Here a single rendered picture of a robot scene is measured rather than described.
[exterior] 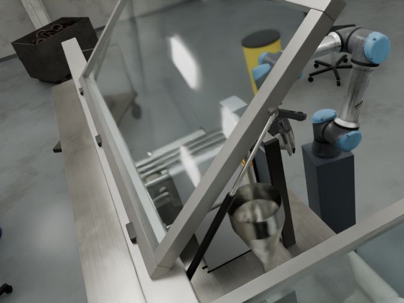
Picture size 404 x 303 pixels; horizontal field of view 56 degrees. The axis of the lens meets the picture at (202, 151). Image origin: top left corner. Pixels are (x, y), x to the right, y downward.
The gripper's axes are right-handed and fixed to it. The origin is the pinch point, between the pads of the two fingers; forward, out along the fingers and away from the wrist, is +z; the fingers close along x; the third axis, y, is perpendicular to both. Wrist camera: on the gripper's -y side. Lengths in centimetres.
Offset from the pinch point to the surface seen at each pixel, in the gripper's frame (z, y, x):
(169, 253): -2, -9, 94
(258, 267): 40.4, 23.4, 14.3
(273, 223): 7, -14, 62
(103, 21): -305, 514, -502
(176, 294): 5, -10, 97
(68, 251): 42, 231, -45
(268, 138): -9.5, -1.9, 22.9
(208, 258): 31, 39, 24
